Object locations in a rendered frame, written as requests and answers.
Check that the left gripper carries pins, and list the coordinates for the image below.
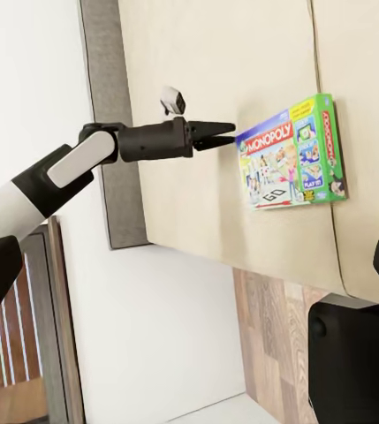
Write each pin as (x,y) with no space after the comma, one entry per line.
(175,139)

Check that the board game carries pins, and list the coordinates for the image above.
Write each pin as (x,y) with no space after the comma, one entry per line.
(293,158)

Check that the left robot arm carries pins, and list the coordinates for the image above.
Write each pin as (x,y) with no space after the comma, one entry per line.
(36,194)

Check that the fixed window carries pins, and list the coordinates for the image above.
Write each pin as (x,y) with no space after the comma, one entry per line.
(38,371)

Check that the bed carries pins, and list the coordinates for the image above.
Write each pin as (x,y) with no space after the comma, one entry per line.
(241,62)

